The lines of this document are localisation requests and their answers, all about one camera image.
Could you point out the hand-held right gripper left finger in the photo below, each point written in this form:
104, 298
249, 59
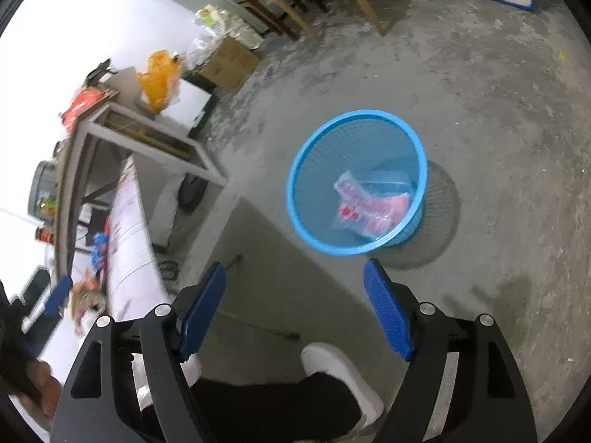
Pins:
203, 307

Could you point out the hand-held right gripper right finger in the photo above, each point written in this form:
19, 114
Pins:
385, 314

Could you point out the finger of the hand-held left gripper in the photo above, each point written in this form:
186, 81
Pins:
57, 296

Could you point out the blue mesh basket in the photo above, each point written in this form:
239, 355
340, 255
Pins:
314, 180

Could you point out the person's left hand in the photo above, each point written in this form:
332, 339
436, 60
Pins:
45, 387

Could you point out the dark sauce jar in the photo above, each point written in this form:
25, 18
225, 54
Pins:
45, 234

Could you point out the blue crumpled wrapper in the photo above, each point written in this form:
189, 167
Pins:
99, 242

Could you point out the white shoe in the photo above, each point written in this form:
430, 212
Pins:
332, 364

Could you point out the table with floral tablecloth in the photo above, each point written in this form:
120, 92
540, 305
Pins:
134, 249

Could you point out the white sack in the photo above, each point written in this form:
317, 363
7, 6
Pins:
166, 212

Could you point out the pink plastic bag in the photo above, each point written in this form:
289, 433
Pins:
369, 212

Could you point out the metal cooking pot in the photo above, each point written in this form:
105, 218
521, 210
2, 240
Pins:
41, 184

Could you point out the black cloth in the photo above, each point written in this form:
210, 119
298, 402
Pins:
191, 191

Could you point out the grey side table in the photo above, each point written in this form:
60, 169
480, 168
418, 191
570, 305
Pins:
76, 170

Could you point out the red plastic bag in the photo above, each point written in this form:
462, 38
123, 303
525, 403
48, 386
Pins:
83, 104

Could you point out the white board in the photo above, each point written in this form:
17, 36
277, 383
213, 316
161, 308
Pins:
189, 106

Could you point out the orange plastic bag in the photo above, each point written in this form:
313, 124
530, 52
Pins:
159, 80

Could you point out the cardboard box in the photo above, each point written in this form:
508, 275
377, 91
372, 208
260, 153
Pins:
231, 62

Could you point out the clear plastic bags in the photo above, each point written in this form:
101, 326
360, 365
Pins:
201, 50

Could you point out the white green snack bag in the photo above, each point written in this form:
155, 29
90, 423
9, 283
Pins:
210, 18

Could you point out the dark wooden stool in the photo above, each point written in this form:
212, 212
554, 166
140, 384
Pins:
258, 7

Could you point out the light wooden chair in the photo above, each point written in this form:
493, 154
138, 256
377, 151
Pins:
364, 2

